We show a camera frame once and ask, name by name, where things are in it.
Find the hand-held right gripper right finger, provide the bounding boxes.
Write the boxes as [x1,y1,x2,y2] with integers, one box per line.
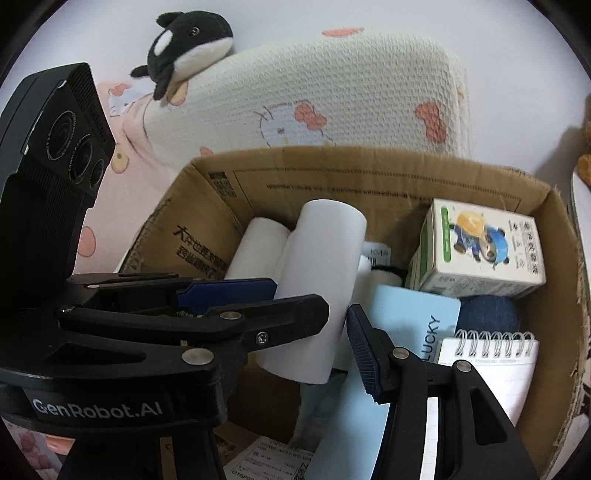
[346,304,539,480]

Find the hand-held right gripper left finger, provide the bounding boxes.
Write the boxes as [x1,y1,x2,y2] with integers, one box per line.
[152,354,250,480]

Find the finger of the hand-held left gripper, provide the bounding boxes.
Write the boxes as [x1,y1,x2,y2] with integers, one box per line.
[69,272,279,315]
[44,294,330,371]

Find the white paper roll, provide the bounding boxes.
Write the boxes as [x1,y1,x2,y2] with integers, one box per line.
[225,218,293,282]
[256,199,369,385]

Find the brown cardboard box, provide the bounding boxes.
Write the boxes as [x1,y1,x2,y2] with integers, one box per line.
[117,145,591,480]

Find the light blue notebook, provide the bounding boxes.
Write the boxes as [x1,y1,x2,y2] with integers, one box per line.
[295,284,462,480]

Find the white package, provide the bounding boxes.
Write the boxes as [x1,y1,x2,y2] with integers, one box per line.
[356,240,403,301]

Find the pink waffle blanket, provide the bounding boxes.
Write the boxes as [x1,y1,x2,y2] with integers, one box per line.
[74,78,178,278]

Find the white printed paper slip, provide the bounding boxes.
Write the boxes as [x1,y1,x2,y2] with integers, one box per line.
[224,436,317,480]

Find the dark blue fabric ball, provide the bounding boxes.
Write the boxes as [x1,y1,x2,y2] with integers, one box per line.
[459,295,523,334]

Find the white spiral notepad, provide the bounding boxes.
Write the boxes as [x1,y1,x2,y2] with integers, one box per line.
[436,329,541,428]

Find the white green panda-print carton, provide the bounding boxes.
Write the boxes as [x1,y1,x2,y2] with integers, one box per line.
[406,198,548,301]

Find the black white orca plush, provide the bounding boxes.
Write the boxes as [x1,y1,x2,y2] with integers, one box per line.
[129,11,235,101]

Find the Hello Kitty patterned blanket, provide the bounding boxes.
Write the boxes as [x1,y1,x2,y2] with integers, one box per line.
[141,28,472,172]

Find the white round table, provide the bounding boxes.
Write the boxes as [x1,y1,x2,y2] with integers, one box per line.
[570,171,591,227]

